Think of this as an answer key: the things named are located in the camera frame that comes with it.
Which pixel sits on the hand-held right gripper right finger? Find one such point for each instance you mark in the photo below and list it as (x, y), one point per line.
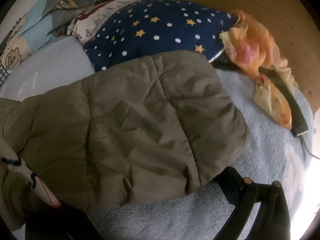
(237, 182)

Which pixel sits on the orange plastic bag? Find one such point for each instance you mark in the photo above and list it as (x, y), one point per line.
(250, 42)

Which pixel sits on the patchwork cartoon quilt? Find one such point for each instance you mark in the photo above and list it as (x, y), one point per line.
(37, 22)

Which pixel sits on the olive puffer jacket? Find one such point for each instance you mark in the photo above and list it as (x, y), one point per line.
(140, 130)

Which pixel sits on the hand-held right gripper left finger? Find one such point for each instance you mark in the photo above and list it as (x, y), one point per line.
(55, 227)

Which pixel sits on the light blue cloud bed sheet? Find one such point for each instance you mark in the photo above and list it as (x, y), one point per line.
(50, 65)

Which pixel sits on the pale blue fleece blanket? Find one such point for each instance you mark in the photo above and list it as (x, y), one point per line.
(270, 140)

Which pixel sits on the navy star print pillow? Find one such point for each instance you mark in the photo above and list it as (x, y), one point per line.
(155, 30)

